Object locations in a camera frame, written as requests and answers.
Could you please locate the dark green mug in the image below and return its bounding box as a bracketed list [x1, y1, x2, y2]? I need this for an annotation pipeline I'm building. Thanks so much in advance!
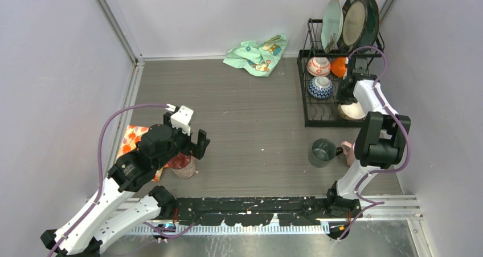
[308, 138, 343, 168]

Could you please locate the mint green cartoon cloth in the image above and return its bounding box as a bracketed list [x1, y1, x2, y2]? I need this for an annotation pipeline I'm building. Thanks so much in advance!
[223, 34, 288, 77]

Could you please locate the pale pink mug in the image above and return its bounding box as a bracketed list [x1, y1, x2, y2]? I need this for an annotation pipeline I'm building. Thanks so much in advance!
[341, 141, 355, 166]

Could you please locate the white ceramic bowl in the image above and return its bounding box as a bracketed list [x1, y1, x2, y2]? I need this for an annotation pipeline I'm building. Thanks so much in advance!
[338, 102, 366, 121]

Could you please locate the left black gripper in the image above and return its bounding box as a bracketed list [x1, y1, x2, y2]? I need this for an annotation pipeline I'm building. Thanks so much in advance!
[155, 112, 210, 169]

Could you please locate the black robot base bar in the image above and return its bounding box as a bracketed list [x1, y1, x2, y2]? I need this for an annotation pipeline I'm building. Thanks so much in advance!
[155, 196, 361, 227]

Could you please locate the white bowl orange outside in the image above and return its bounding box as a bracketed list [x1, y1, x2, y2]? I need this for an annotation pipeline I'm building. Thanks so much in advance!
[331, 57, 347, 78]

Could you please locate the orange coral pattern bowl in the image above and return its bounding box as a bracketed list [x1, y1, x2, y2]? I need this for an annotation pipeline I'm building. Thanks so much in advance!
[306, 57, 331, 76]

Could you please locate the black rimmed cream plate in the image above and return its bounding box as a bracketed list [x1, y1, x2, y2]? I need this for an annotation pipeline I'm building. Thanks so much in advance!
[337, 0, 367, 53]

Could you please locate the orange floral cloth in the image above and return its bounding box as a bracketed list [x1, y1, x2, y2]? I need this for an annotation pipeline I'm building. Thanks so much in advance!
[116, 125, 149, 159]

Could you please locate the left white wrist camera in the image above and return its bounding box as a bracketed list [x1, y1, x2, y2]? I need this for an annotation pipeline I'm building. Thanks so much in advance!
[166, 104, 195, 136]

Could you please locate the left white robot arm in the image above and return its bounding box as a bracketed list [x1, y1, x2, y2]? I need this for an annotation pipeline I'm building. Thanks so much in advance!
[40, 106, 210, 256]

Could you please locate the mint green flower plate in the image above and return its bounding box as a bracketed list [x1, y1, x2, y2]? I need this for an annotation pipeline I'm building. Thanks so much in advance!
[321, 0, 343, 53]

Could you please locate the dark blue floral plate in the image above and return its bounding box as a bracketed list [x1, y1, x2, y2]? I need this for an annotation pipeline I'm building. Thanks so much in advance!
[357, 0, 379, 48]

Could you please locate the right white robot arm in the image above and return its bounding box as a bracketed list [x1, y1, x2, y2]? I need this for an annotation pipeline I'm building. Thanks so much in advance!
[325, 56, 411, 217]

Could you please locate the pink glass mug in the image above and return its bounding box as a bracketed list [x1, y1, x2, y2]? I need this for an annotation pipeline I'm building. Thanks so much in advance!
[168, 153, 197, 179]

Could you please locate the black wire dish rack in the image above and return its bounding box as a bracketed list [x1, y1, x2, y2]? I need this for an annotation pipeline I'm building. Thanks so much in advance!
[297, 18, 364, 128]

